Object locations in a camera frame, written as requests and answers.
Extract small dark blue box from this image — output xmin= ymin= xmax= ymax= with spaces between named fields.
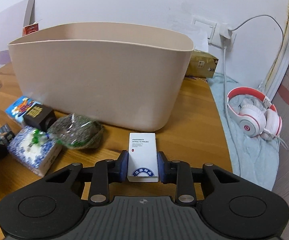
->
xmin=0 ymin=124 xmax=15 ymax=146

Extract white hotel supplies box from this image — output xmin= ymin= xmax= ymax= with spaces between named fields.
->
xmin=127 ymin=133 xmax=159 ymax=183

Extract blue cartoon tissue pack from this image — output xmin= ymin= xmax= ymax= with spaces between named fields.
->
xmin=5 ymin=96 xmax=40 ymax=127

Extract black gold small box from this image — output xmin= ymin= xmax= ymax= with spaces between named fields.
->
xmin=24 ymin=103 xmax=57 ymax=132

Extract beige plastic storage bin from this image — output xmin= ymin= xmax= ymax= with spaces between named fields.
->
xmin=8 ymin=22 xmax=194 ymax=132

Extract light blue blanket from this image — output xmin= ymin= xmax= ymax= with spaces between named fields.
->
xmin=207 ymin=73 xmax=279 ymax=191

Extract red white headphones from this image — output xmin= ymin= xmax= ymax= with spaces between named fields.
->
xmin=227 ymin=87 xmax=282 ymax=141

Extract gold yellow box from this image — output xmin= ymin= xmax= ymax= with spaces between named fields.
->
xmin=185 ymin=50 xmax=219 ymax=78

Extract red white carton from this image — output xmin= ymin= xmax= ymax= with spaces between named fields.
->
xmin=22 ymin=22 xmax=39 ymax=36

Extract grey leaning board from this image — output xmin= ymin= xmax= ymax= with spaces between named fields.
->
xmin=23 ymin=0 xmax=35 ymax=27

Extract white charger plug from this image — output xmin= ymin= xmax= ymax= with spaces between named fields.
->
xmin=219 ymin=23 xmax=232 ymax=41

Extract white charger cable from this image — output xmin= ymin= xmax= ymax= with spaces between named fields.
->
xmin=221 ymin=14 xmax=289 ymax=178

